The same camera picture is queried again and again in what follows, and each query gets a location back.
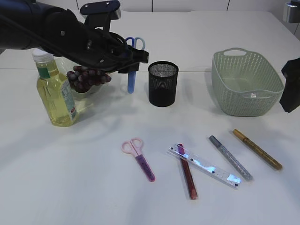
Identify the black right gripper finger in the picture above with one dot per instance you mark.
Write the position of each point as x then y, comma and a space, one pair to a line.
290, 98

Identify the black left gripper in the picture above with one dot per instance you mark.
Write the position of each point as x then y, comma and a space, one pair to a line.
95, 48

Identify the blue scissors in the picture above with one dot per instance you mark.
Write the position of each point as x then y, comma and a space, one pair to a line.
133, 69

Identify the purple artificial grape bunch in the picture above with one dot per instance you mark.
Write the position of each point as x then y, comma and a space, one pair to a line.
82, 79

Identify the pink scissors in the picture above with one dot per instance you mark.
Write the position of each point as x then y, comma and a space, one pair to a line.
134, 147

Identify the yellow tea plastic bottle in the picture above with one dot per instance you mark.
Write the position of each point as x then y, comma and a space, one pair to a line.
54, 90

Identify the clear plastic ruler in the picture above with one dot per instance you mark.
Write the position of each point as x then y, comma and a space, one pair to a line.
206, 167

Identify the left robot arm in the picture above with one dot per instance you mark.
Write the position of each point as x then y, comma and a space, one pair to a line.
27, 24

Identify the black mesh pen holder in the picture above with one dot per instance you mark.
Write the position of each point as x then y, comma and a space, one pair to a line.
162, 83

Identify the green plastic woven basket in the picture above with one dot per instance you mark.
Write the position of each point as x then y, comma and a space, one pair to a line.
234, 75

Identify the pale green wavy plate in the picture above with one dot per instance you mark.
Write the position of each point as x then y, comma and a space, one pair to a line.
64, 65

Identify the gold glitter pen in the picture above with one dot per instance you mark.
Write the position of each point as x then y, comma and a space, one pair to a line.
259, 151

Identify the silver glitter pen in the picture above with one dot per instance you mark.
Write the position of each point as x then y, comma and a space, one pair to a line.
231, 159

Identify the red glitter pen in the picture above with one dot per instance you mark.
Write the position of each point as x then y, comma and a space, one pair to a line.
189, 180

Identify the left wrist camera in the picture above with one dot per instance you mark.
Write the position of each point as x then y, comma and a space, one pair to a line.
100, 14

